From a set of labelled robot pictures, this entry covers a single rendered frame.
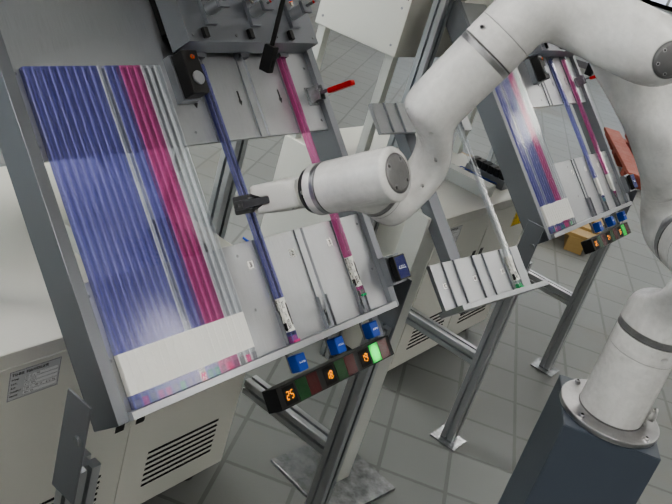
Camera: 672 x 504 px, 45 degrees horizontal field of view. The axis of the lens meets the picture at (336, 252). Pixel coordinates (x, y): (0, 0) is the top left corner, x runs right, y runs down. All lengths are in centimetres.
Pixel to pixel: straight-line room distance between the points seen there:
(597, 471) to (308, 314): 60
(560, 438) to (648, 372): 19
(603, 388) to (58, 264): 96
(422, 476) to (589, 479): 90
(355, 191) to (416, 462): 138
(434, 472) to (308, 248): 113
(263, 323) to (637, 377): 66
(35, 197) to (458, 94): 61
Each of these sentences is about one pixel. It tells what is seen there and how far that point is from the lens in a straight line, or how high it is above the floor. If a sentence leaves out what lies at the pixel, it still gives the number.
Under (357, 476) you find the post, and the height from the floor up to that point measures 1.
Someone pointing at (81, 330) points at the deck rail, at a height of 81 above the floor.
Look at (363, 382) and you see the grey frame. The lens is 177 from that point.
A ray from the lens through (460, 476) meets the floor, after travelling 250.
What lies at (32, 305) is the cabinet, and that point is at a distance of 157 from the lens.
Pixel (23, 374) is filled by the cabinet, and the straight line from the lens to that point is 149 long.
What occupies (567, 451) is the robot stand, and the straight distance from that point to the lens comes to 158.
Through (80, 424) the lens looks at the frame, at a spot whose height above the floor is 72.
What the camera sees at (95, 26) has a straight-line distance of 138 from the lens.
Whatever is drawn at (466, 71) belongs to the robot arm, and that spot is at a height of 126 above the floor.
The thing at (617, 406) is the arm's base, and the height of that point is 75.
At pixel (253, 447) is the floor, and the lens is 232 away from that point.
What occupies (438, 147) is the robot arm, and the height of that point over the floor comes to 113.
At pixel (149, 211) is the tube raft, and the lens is 128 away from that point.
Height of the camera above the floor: 147
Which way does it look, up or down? 25 degrees down
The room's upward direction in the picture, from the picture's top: 17 degrees clockwise
